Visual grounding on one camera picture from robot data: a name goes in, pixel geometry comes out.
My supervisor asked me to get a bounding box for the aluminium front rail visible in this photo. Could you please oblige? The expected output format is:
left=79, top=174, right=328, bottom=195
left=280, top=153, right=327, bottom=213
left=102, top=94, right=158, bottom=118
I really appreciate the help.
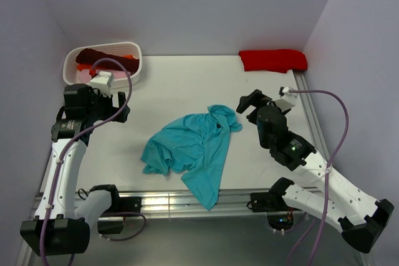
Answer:
left=15, top=188, right=368, bottom=266

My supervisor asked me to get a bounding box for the aluminium right side rail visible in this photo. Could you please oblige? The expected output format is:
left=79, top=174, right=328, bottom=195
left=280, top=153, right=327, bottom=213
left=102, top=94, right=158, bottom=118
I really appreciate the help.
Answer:
left=294, top=71, right=330, bottom=161

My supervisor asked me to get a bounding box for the dark red rolled shirt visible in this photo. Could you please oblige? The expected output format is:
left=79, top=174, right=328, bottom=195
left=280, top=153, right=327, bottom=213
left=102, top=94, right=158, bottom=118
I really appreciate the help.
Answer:
left=75, top=47, right=140, bottom=74

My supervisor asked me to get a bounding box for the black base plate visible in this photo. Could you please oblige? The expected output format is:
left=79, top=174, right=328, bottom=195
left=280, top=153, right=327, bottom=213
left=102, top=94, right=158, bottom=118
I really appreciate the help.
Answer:
left=97, top=197, right=142, bottom=235
left=246, top=191, right=297, bottom=232

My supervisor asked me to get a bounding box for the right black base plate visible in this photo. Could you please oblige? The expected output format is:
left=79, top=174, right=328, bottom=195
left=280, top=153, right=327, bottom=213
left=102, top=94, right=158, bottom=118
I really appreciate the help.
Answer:
left=246, top=191, right=297, bottom=232

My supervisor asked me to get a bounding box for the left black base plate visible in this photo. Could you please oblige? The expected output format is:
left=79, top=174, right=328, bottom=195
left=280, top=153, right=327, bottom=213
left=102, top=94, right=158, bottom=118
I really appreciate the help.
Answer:
left=97, top=197, right=142, bottom=235

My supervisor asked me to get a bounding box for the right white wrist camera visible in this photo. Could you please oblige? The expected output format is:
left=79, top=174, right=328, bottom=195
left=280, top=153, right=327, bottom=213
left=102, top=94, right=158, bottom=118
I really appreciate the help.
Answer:
left=274, top=87, right=298, bottom=113

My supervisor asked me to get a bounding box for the white plastic basket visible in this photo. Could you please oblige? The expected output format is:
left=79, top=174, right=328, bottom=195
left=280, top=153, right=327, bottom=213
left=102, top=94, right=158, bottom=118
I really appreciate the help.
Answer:
left=62, top=42, right=142, bottom=85

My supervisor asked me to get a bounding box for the pink rolled shirt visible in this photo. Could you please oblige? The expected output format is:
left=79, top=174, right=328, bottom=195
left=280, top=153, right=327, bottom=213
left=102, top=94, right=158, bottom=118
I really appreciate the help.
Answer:
left=78, top=69, right=127, bottom=83

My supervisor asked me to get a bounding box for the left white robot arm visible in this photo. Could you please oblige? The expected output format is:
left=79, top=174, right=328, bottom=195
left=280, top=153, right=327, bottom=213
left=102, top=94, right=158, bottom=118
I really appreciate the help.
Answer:
left=20, top=83, right=131, bottom=258

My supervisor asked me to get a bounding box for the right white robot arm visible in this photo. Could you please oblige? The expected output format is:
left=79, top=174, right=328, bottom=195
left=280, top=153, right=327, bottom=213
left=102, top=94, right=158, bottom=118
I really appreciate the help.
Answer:
left=236, top=87, right=394, bottom=254

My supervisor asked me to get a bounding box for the red folded t shirt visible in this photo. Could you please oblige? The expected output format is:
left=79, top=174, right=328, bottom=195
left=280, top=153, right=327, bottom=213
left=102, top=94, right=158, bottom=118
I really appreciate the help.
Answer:
left=239, top=49, right=308, bottom=73

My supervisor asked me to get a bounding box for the aluminium rail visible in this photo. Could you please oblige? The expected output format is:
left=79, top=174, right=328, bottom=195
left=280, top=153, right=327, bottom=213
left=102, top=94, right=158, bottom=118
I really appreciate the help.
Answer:
left=15, top=188, right=368, bottom=266
left=294, top=71, right=330, bottom=161

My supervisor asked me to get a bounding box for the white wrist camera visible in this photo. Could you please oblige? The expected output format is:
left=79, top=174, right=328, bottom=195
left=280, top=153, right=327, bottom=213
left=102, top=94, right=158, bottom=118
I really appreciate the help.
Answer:
left=88, top=71, right=115, bottom=97
left=274, top=87, right=298, bottom=113

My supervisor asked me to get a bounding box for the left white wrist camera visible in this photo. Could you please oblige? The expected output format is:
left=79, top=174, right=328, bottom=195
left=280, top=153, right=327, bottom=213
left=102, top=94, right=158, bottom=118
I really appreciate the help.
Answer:
left=88, top=71, right=115, bottom=97

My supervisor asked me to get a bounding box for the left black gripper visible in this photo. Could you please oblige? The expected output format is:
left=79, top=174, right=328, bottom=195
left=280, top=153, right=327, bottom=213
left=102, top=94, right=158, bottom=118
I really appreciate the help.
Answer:
left=85, top=86, right=130, bottom=123

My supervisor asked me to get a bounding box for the teal t shirt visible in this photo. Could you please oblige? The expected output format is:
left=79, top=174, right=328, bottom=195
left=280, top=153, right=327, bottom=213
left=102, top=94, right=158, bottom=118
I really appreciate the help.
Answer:
left=141, top=105, right=243, bottom=211

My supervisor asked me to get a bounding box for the orange rolled shirt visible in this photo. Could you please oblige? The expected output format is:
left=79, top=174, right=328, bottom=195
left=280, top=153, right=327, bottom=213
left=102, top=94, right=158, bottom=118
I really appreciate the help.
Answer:
left=76, top=55, right=136, bottom=71

